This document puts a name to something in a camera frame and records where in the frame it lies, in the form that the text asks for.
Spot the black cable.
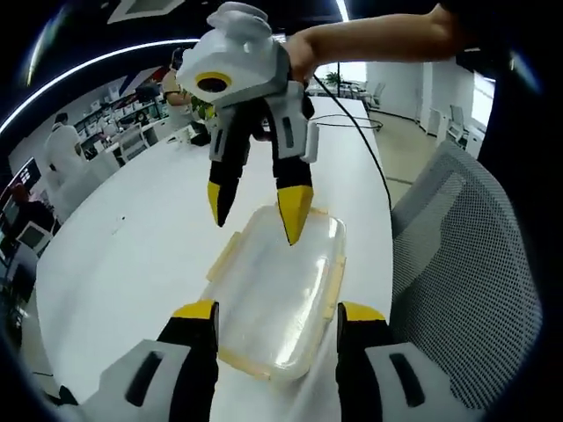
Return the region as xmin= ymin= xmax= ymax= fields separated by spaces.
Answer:
xmin=307 ymin=72 xmax=393 ymax=213

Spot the clear plastic buckle container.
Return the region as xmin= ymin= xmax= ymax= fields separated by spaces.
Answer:
xmin=215 ymin=210 xmax=347 ymax=384

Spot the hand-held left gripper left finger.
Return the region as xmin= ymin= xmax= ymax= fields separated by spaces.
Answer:
xmin=92 ymin=300 xmax=221 ymax=422

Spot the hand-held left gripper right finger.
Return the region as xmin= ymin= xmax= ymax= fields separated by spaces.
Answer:
xmin=335 ymin=301 xmax=476 ymax=422

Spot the white office chair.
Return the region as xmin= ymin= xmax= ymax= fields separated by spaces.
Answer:
xmin=448 ymin=104 xmax=471 ymax=139
xmin=366 ymin=82 xmax=387 ymax=112
xmin=117 ymin=123 xmax=148 ymax=165

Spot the grey mesh office chair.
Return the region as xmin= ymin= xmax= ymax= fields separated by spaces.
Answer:
xmin=389 ymin=139 xmax=543 ymax=415

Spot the white ceiling panel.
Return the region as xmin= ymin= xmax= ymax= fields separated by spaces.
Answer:
xmin=106 ymin=0 xmax=186 ymax=25

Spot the green potted plant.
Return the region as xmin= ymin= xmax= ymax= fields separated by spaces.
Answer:
xmin=188 ymin=94 xmax=218 ymax=125

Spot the clear lid with plastic buckle clips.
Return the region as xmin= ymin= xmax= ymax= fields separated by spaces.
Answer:
xmin=205 ymin=202 xmax=349 ymax=384

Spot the person's right hand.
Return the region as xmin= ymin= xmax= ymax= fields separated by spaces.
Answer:
xmin=287 ymin=32 xmax=325 ymax=84

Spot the curved ceiling light strip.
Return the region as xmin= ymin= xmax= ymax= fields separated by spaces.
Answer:
xmin=0 ymin=36 xmax=208 ymax=134

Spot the person's dark shirt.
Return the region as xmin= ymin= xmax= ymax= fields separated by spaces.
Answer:
xmin=456 ymin=0 xmax=563 ymax=179

